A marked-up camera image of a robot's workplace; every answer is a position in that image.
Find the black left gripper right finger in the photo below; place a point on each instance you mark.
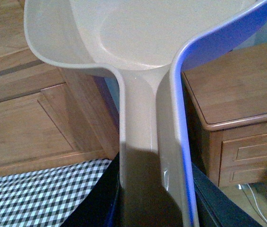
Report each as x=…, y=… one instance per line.
x=215, y=209

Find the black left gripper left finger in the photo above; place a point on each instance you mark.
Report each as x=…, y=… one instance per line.
x=101, y=207

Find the beige plastic dustpan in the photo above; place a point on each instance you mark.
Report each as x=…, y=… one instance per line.
x=145, y=45

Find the lower wooden drawer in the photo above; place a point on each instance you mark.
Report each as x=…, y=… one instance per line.
x=242, y=175

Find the wooden drawer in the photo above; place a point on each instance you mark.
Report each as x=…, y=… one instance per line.
x=243, y=152
x=242, y=175

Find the black white checkered bedsheet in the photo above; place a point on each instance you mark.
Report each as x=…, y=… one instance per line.
x=45, y=198

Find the upper wooden drawer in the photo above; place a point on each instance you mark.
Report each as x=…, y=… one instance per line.
x=243, y=152

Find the wooden nightstand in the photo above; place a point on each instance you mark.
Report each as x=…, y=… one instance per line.
x=226, y=100

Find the wooden bed headboard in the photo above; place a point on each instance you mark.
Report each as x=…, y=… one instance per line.
x=48, y=116

